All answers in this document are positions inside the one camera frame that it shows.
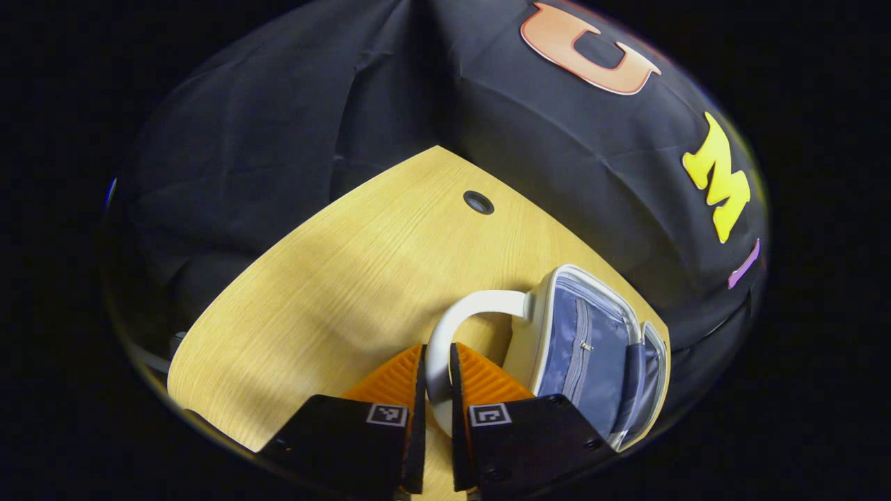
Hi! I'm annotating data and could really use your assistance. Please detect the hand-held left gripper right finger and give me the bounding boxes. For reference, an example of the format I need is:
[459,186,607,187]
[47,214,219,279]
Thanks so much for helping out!
[450,342,619,500]

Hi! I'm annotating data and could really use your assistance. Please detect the white suitcase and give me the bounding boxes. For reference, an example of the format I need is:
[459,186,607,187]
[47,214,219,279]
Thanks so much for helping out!
[425,263,670,453]

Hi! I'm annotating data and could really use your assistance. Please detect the black backdrop cloth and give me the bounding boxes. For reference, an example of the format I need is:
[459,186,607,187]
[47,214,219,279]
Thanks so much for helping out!
[104,0,770,356]

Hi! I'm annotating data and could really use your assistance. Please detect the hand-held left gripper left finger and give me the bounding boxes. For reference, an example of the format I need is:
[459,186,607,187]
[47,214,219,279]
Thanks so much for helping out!
[258,343,427,498]

